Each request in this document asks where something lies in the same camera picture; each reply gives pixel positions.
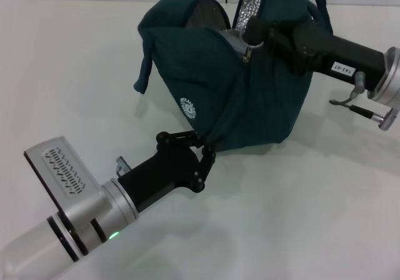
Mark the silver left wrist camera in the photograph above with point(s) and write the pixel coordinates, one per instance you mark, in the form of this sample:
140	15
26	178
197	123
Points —
62	173

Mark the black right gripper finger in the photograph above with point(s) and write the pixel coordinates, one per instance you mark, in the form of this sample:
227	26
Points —
287	58
257	31

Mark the clear lunch box blue lid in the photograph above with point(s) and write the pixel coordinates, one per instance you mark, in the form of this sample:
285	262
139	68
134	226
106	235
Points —
234	39

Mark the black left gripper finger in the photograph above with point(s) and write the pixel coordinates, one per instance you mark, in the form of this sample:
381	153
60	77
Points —
206	164
181	137

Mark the dark teal fabric lunch bag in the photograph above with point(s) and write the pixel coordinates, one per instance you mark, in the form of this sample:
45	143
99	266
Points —
234	105

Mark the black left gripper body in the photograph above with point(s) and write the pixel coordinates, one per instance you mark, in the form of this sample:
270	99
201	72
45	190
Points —
165	173

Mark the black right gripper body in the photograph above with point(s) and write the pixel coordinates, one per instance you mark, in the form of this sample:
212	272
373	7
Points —
337	48

